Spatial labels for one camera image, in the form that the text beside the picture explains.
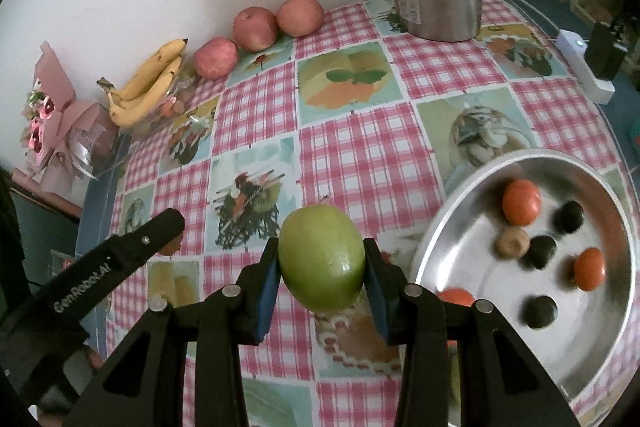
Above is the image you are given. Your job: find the brown kiwi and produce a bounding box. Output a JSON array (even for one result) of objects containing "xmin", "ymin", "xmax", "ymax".
[{"xmin": 159, "ymin": 233, "xmax": 185, "ymax": 257}]

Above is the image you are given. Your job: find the person's left hand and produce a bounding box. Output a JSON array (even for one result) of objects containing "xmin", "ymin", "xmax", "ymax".
[{"xmin": 85, "ymin": 347, "xmax": 107, "ymax": 372}]

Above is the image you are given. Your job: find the pink flower bouquet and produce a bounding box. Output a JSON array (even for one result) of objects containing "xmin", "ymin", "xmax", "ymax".
[{"xmin": 15, "ymin": 41, "xmax": 123, "ymax": 195}]

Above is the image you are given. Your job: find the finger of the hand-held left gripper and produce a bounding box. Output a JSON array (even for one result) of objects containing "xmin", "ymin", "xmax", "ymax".
[{"xmin": 107, "ymin": 208, "xmax": 185, "ymax": 272}]

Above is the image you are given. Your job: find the red apple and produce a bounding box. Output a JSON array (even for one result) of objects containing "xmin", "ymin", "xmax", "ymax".
[
  {"xmin": 276, "ymin": 0, "xmax": 325, "ymax": 38},
  {"xmin": 193, "ymin": 37, "xmax": 239, "ymax": 81},
  {"xmin": 232, "ymin": 6, "xmax": 279, "ymax": 53}
]

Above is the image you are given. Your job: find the black charger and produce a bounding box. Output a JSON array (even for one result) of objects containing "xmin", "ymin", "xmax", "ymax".
[{"xmin": 586, "ymin": 21, "xmax": 628, "ymax": 80}]

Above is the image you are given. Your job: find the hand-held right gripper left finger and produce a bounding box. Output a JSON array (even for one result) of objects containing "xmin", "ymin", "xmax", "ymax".
[{"xmin": 75, "ymin": 237, "xmax": 281, "ymax": 427}]

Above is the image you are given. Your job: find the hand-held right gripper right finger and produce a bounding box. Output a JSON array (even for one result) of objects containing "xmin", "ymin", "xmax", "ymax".
[{"xmin": 362, "ymin": 238, "xmax": 583, "ymax": 427}]

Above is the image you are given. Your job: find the dark purple plum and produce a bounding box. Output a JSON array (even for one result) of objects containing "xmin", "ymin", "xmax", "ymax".
[
  {"xmin": 552, "ymin": 200, "xmax": 586, "ymax": 235},
  {"xmin": 522, "ymin": 295, "xmax": 559, "ymax": 329},
  {"xmin": 522, "ymin": 235, "xmax": 558, "ymax": 270}
]

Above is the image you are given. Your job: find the white power strip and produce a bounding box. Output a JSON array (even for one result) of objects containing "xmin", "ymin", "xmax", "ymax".
[{"xmin": 556, "ymin": 29, "xmax": 616, "ymax": 104}]

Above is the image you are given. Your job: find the small brown longan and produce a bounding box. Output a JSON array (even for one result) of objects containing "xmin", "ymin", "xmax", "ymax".
[{"xmin": 495, "ymin": 227, "xmax": 531, "ymax": 258}]

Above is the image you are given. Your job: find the clear plastic container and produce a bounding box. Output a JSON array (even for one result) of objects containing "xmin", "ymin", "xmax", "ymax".
[{"xmin": 117, "ymin": 62, "xmax": 201, "ymax": 138}]

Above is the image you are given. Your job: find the large stainless steel plate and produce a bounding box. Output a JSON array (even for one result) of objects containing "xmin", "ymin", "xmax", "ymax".
[{"xmin": 409, "ymin": 148, "xmax": 638, "ymax": 427}]

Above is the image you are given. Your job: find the yellow banana bunch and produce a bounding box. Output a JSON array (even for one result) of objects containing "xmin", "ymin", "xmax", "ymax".
[{"xmin": 97, "ymin": 38, "xmax": 189, "ymax": 128}]

